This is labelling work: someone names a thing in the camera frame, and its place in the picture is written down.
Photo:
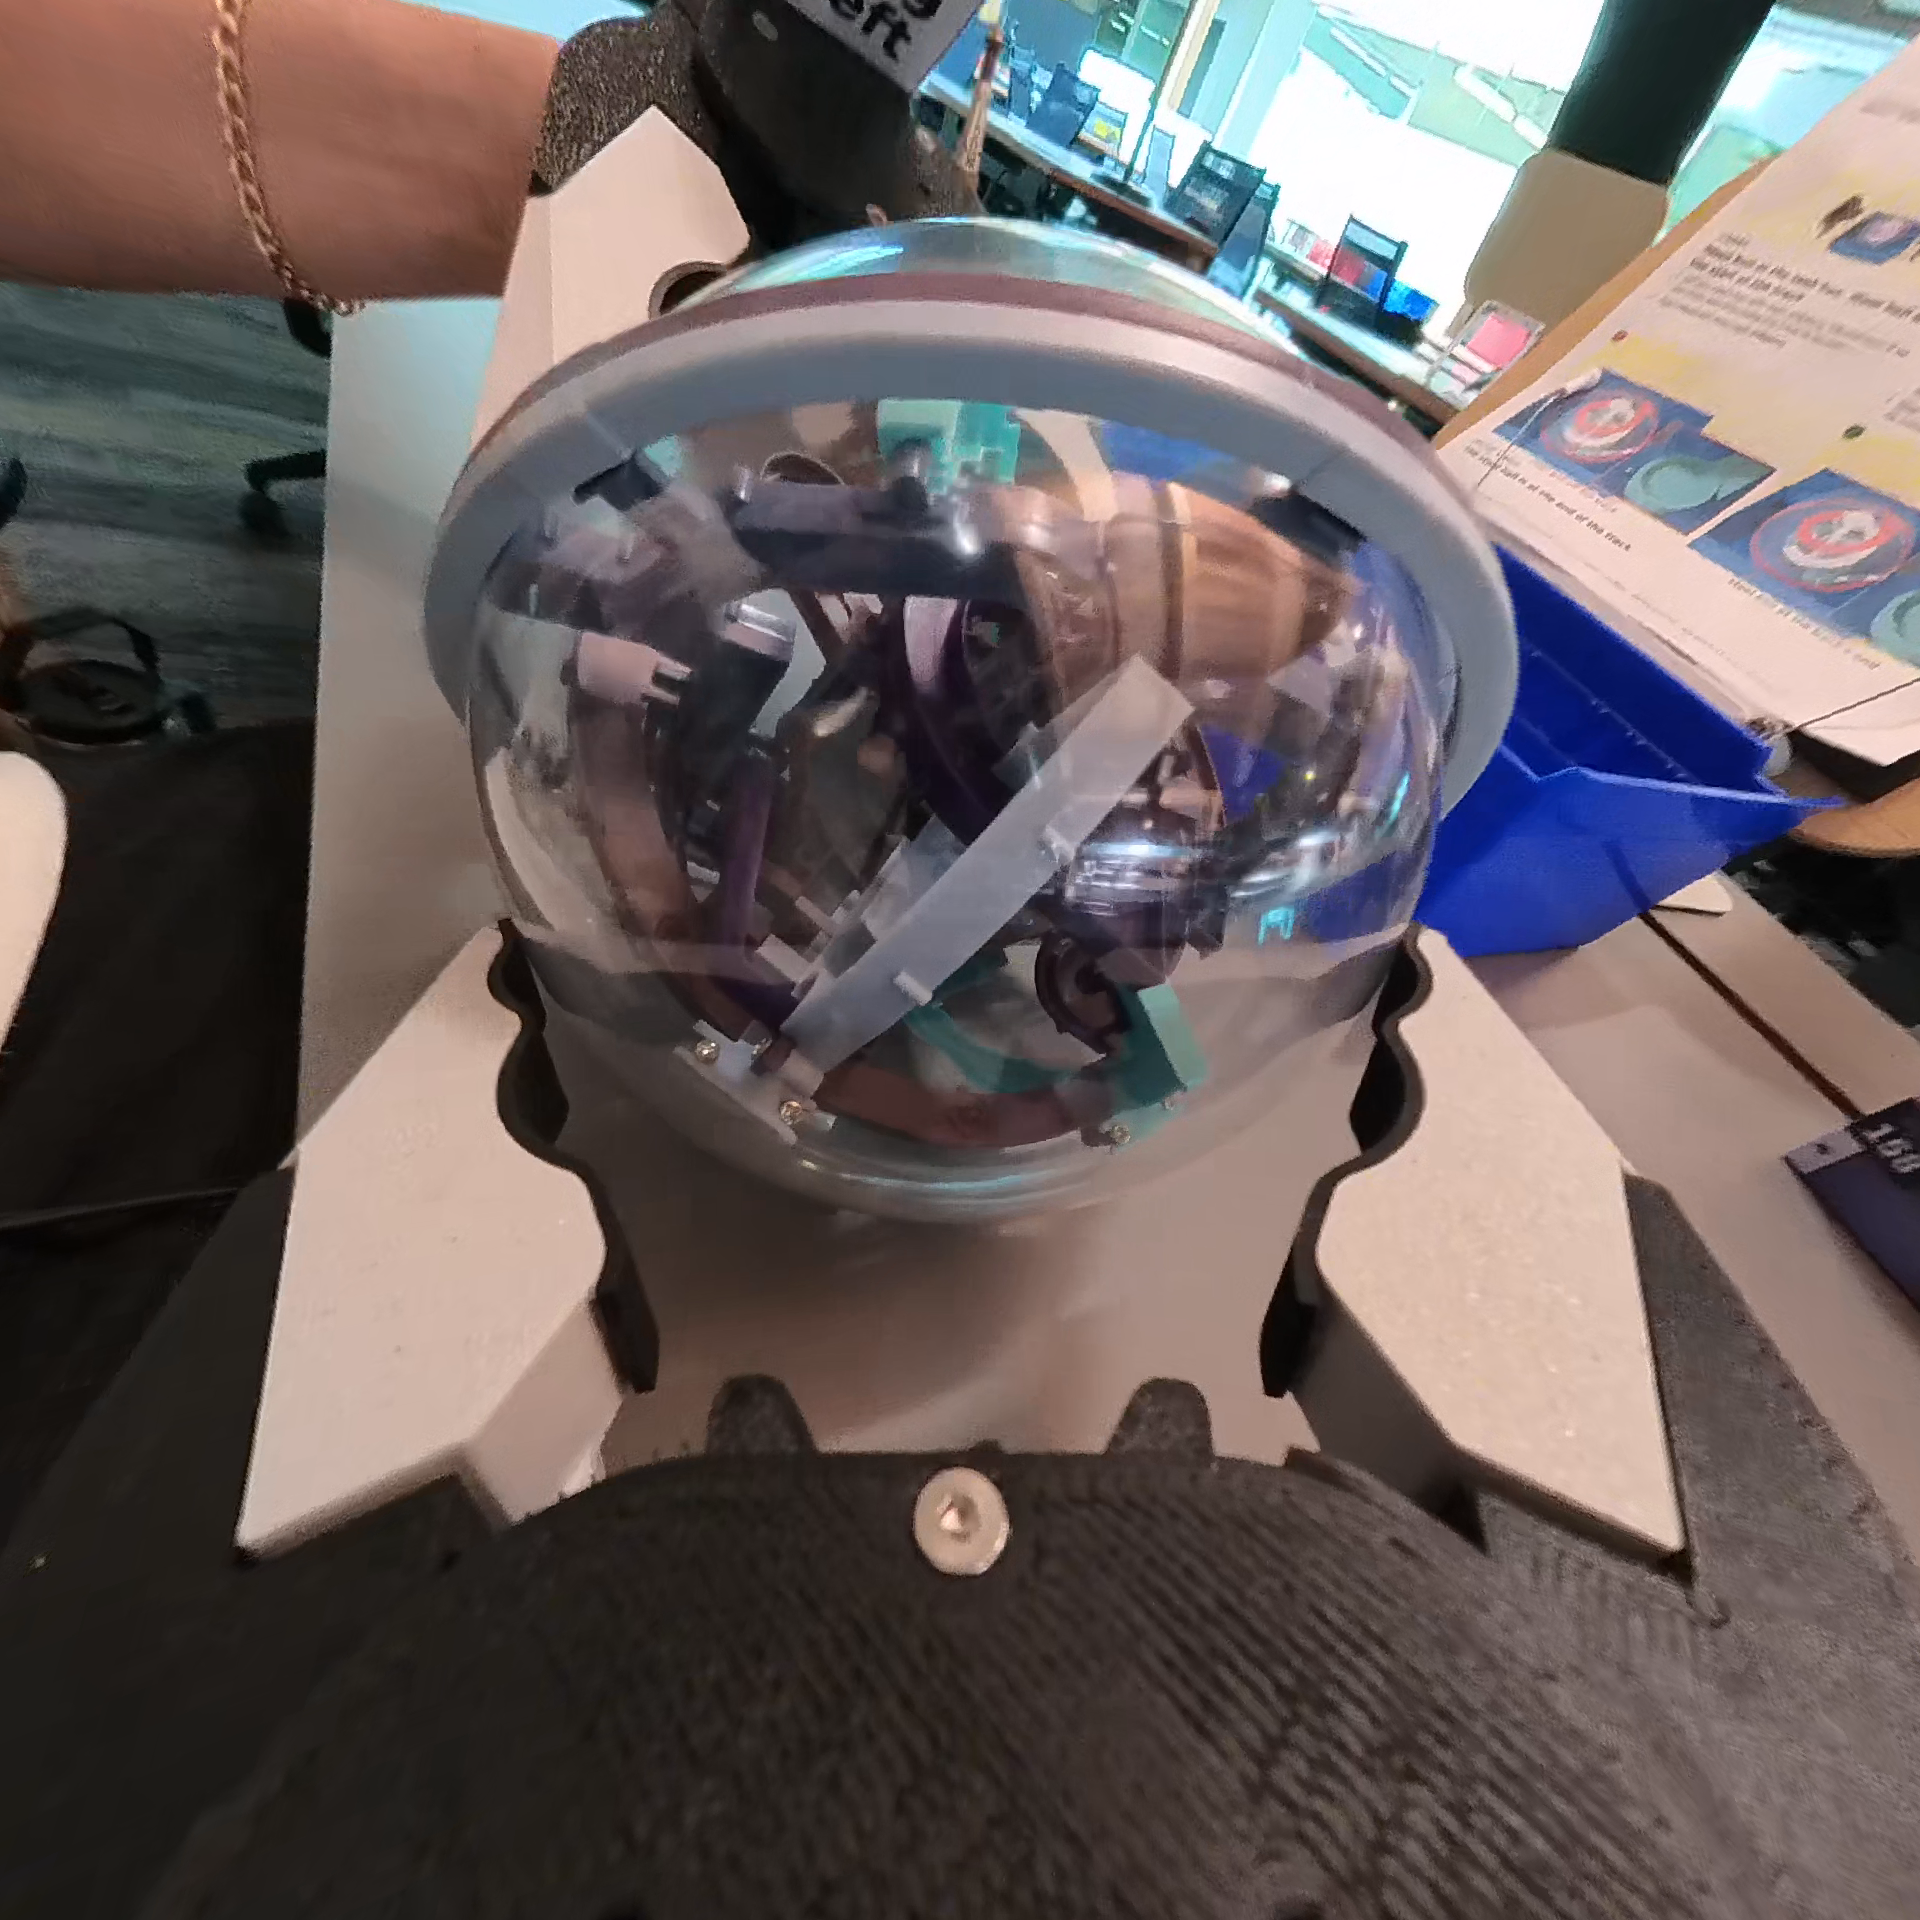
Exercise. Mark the blue plastic bin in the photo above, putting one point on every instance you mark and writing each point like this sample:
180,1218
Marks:
1590,842

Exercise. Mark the black water bottle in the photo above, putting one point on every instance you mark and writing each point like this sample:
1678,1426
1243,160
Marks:
103,673

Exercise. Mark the group of black office chairs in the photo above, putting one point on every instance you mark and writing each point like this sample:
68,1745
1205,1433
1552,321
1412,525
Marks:
1222,194

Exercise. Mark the person's left forearm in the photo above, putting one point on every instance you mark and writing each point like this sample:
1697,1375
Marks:
119,152

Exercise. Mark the black toy packaging box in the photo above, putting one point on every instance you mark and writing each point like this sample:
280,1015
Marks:
1869,1202

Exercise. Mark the rows of wooden office desks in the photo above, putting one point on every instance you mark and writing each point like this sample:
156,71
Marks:
1109,188

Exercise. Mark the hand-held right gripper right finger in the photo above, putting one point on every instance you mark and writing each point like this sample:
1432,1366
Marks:
1515,1278

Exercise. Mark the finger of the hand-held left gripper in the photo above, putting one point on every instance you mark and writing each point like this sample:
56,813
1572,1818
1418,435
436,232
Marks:
630,227

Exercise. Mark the printed instruction sheet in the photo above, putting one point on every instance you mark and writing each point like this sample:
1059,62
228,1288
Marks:
1770,450

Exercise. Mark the clear plastic maze ball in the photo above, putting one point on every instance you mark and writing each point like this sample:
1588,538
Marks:
959,749

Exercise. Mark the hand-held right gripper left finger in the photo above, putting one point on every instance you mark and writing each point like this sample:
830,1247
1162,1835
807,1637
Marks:
402,1278

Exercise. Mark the clear acrylic sign holder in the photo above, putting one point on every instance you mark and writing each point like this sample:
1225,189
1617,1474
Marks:
1495,348

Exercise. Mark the black and beige divider panel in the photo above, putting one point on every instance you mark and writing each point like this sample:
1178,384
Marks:
1637,75

